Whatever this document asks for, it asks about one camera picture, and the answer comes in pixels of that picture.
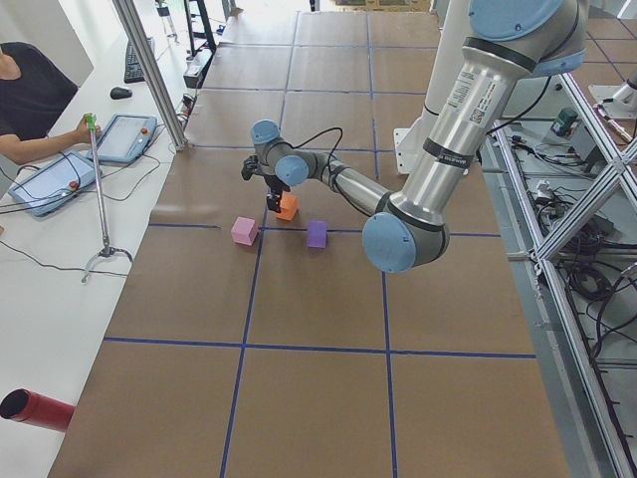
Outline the lower teach pendant tablet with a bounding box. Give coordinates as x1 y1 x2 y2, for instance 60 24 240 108
8 150 96 217

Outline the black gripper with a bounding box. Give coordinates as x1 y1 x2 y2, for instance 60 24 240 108
264 174 291 213

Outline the orange foam cube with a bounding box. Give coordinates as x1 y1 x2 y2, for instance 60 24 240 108
275 193 299 221

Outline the upper teach pendant tablet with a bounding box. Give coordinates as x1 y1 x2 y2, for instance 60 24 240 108
97 114 157 165

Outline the red cylinder tube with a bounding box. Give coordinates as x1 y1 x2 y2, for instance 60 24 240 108
1 388 75 432

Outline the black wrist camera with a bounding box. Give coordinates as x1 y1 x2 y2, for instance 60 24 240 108
241 154 262 181

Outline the grabber stick green handle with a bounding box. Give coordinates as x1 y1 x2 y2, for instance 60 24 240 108
81 113 132 284

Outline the pink foam cube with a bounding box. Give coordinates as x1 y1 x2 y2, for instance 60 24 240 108
231 216 259 246

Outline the black keyboard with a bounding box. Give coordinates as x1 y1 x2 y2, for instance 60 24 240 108
123 41 145 84

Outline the aluminium frame post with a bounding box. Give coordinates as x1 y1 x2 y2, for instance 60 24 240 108
112 0 188 151

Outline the aluminium frame rail right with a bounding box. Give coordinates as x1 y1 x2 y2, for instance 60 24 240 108
482 74 636 477

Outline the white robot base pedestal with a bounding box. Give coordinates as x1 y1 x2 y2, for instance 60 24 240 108
393 0 471 174

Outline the black computer mouse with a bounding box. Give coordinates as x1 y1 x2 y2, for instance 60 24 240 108
109 87 132 100

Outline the teach pendant tablet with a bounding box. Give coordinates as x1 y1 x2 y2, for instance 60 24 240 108
8 150 96 217
97 114 157 165

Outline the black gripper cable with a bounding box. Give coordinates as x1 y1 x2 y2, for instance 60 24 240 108
293 126 344 165

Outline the person's right hand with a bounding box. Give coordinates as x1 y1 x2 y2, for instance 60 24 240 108
74 118 102 143

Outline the purple foam cube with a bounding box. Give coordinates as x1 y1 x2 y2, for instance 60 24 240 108
307 220 327 249

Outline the green power box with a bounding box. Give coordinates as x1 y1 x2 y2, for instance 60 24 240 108
550 107 578 136

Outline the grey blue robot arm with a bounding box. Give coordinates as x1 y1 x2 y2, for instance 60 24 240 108
241 1 589 273

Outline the person in black shirt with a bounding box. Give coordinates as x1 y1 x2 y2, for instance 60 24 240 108
1 42 87 165

